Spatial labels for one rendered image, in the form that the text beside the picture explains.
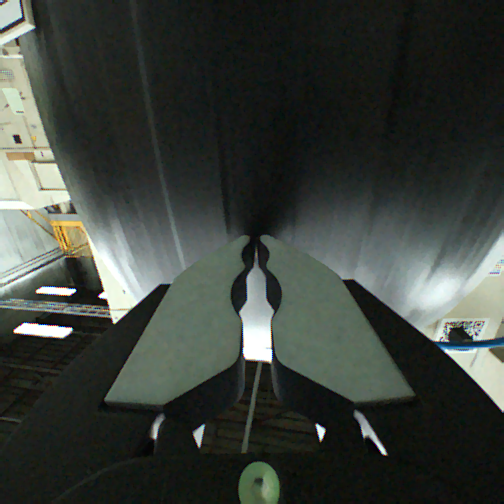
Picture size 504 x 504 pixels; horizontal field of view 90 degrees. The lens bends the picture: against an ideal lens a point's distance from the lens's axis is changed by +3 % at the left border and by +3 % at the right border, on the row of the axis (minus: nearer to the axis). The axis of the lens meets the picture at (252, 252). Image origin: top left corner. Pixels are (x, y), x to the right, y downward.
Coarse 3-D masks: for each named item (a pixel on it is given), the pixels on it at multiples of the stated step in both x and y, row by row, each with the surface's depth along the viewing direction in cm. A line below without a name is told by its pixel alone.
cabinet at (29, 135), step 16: (0, 64) 318; (16, 64) 315; (0, 80) 326; (16, 80) 323; (0, 96) 334; (16, 96) 331; (32, 96) 328; (0, 112) 343; (16, 112) 339; (32, 112) 336; (0, 128) 353; (16, 128) 349; (32, 128) 345; (0, 144) 363; (16, 144) 358; (32, 144) 354; (48, 144) 350
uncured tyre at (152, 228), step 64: (64, 0) 10; (128, 0) 9; (192, 0) 9; (256, 0) 9; (320, 0) 9; (384, 0) 9; (448, 0) 9; (64, 64) 10; (128, 64) 10; (192, 64) 10; (256, 64) 10; (320, 64) 10; (384, 64) 10; (448, 64) 10; (64, 128) 12; (128, 128) 11; (192, 128) 11; (256, 128) 11; (320, 128) 11; (384, 128) 11; (448, 128) 11; (128, 192) 12; (192, 192) 12; (256, 192) 12; (320, 192) 12; (384, 192) 12; (448, 192) 12; (128, 256) 15; (192, 256) 14; (256, 256) 14; (320, 256) 14; (384, 256) 14; (448, 256) 14; (256, 320) 18
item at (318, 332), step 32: (288, 256) 10; (288, 288) 8; (320, 288) 8; (288, 320) 7; (320, 320) 7; (352, 320) 7; (288, 352) 6; (320, 352) 6; (352, 352) 6; (384, 352) 6; (288, 384) 6; (320, 384) 5; (352, 384) 5; (384, 384) 5; (320, 416) 6
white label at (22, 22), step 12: (0, 0) 11; (12, 0) 10; (24, 0) 10; (0, 12) 11; (12, 12) 10; (24, 12) 10; (0, 24) 11; (12, 24) 10; (24, 24) 10; (0, 36) 11; (12, 36) 11
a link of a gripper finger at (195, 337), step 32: (224, 256) 10; (192, 288) 8; (224, 288) 8; (160, 320) 7; (192, 320) 7; (224, 320) 7; (160, 352) 6; (192, 352) 6; (224, 352) 6; (128, 384) 5; (160, 384) 5; (192, 384) 5; (224, 384) 6; (192, 416) 6
